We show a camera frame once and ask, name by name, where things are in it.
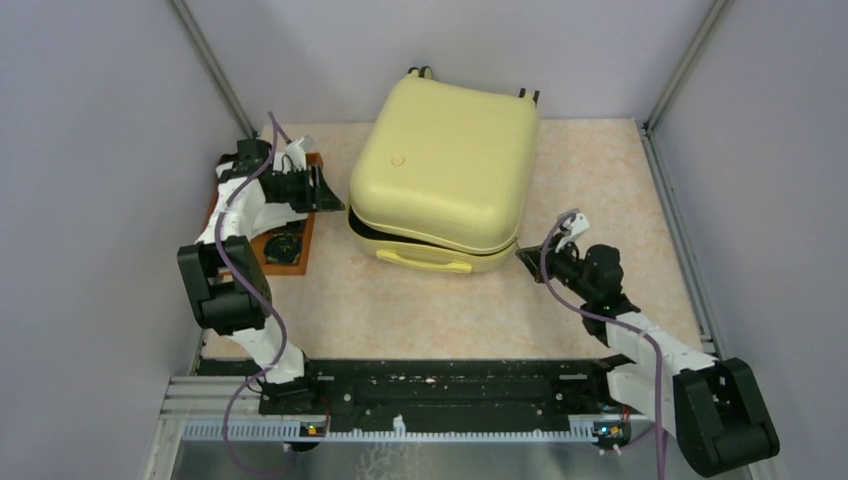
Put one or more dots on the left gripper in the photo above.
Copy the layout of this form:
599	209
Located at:
318	197

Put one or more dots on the dark round patterned item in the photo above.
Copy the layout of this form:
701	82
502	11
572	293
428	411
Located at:
283	248

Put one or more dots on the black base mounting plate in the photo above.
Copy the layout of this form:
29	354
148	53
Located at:
435	400

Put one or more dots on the right corner aluminium post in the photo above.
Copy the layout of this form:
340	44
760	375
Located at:
687	63

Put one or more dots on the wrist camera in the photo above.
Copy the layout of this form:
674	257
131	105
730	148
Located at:
574	225
294	157

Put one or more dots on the left corner aluminium post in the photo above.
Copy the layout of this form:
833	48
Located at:
209	62

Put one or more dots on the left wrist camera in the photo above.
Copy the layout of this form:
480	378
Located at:
294	157

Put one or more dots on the yellow hard-shell suitcase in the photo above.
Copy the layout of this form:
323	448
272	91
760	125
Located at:
441	181

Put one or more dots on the aluminium rail frame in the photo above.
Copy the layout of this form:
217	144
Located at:
573	325

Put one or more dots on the corner aluminium post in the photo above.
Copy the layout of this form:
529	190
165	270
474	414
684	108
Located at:
687	63
209	62

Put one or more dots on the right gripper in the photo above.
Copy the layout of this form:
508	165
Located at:
531	257

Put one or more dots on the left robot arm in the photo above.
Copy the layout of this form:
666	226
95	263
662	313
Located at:
227	290

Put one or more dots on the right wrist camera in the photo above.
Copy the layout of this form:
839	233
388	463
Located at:
574	225

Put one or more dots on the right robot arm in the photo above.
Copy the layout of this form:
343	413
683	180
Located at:
713	408

